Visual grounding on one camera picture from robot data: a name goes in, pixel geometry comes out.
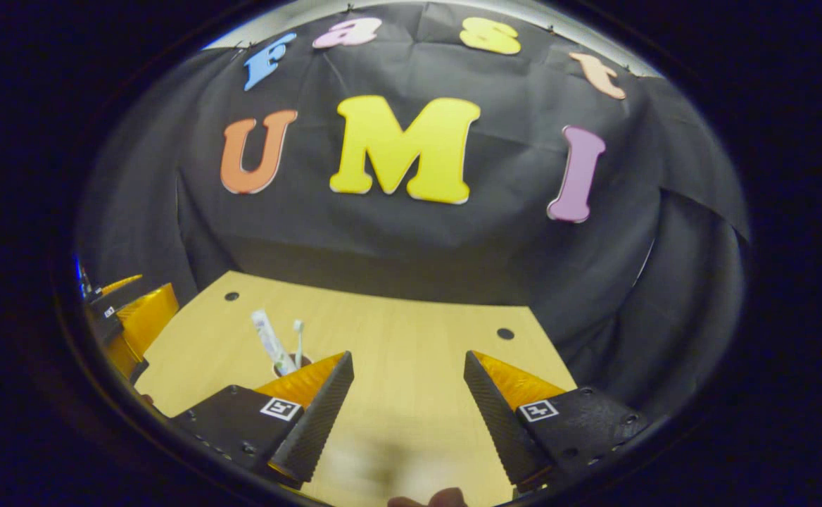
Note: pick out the beige cup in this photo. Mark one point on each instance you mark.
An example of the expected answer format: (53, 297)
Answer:
(306, 360)

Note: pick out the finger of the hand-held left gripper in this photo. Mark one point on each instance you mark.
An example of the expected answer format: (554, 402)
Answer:
(121, 283)
(147, 317)

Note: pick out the wooden desktop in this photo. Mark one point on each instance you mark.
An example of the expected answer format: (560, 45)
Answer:
(411, 352)

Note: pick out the white toothpaste tube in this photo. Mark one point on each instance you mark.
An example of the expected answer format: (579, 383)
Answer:
(270, 341)

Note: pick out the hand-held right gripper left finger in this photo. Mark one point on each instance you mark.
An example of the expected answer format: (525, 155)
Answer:
(316, 422)

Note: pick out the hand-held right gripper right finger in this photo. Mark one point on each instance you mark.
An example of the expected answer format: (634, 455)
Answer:
(495, 422)

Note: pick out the black backdrop cloth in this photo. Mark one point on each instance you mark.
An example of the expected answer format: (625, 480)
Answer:
(418, 239)

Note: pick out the light blue toothbrush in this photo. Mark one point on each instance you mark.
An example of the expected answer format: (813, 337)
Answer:
(298, 338)

